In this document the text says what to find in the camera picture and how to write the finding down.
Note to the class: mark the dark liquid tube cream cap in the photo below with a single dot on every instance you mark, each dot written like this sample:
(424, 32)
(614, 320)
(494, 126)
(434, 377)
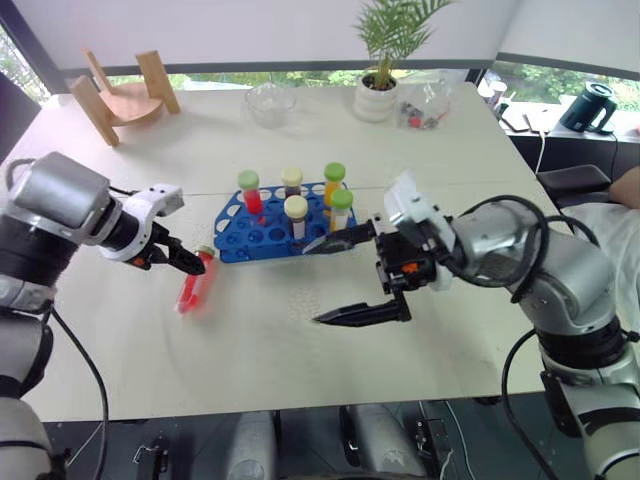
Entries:
(296, 212)
(291, 179)

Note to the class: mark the black chair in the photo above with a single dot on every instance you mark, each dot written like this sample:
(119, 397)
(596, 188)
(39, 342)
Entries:
(575, 182)

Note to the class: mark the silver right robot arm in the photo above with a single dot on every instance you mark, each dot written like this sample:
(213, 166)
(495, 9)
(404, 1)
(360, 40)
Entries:
(550, 265)

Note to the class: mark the clear glass bowl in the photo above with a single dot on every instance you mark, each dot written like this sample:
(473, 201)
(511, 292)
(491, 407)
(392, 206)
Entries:
(270, 107)

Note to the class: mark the orange liquid tube green cap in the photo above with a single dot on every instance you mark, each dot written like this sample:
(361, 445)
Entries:
(334, 185)

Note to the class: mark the wooden stand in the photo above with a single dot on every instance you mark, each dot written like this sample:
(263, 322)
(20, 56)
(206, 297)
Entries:
(130, 102)

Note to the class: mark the clear container with small parts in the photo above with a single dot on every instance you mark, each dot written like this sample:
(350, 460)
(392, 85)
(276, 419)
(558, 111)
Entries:
(425, 107)

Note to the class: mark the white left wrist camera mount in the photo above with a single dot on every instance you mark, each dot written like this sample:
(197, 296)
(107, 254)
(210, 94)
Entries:
(150, 200)

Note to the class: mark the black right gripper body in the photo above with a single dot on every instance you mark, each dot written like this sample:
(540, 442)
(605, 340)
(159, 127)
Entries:
(400, 255)

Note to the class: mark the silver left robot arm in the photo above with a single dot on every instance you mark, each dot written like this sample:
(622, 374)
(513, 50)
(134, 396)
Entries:
(55, 195)

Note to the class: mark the yellow liquid tube green cap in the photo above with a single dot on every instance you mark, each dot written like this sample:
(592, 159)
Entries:
(341, 212)

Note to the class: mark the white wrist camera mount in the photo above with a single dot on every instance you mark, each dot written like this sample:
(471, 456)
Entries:
(150, 200)
(407, 200)

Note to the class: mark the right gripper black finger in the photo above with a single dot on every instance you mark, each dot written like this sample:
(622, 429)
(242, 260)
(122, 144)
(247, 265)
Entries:
(340, 240)
(370, 314)

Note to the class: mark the grey rounded robot leg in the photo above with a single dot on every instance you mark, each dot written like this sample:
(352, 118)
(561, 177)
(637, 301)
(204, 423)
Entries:
(252, 445)
(382, 440)

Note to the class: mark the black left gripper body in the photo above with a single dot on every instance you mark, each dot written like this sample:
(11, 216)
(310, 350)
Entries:
(151, 254)

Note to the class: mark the person's white garment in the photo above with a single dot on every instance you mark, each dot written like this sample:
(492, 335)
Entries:
(610, 250)

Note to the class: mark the black metal bracket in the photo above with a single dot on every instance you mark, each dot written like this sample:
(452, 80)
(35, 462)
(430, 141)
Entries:
(430, 440)
(152, 456)

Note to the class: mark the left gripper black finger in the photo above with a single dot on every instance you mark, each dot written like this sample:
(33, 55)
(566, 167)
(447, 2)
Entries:
(162, 263)
(192, 264)

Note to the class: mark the blue test tube rack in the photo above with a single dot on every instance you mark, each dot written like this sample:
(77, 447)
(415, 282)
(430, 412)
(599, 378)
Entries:
(250, 235)

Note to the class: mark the red liquid tube green cap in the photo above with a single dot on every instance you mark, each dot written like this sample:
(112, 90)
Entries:
(192, 292)
(253, 197)

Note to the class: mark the potted palm white pot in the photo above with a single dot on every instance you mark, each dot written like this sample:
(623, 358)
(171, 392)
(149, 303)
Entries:
(372, 102)

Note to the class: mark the dark green kettle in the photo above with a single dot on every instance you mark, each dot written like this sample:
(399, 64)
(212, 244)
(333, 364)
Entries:
(585, 110)

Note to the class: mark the person's bare forearm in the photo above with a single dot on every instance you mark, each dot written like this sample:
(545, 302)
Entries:
(627, 187)

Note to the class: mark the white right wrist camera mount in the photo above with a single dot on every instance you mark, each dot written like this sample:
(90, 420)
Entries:
(407, 200)

